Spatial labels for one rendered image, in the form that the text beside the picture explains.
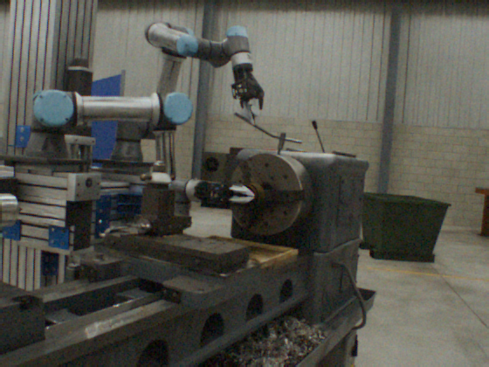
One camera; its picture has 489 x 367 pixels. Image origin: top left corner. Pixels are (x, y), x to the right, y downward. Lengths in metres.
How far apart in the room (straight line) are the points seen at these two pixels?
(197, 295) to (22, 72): 1.32
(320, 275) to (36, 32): 1.49
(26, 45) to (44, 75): 0.16
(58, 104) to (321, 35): 10.96
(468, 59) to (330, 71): 3.41
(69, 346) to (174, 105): 1.00
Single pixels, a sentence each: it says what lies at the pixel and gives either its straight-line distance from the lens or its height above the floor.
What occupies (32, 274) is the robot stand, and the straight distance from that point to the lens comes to 2.02.
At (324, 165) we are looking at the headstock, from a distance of 1.78.
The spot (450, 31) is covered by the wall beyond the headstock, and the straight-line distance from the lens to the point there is 12.53.
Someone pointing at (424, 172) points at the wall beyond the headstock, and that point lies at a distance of 11.88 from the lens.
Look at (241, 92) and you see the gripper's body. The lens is 1.60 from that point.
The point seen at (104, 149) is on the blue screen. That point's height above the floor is 1.21.
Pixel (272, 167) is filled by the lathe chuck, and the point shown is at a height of 1.19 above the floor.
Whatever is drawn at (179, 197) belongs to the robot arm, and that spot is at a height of 1.05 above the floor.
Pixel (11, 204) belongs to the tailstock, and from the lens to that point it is 0.89.
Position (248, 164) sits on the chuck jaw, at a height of 1.19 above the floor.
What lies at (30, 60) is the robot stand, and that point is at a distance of 2.03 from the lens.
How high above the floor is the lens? 1.20
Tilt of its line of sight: 3 degrees down
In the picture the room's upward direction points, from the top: 4 degrees clockwise
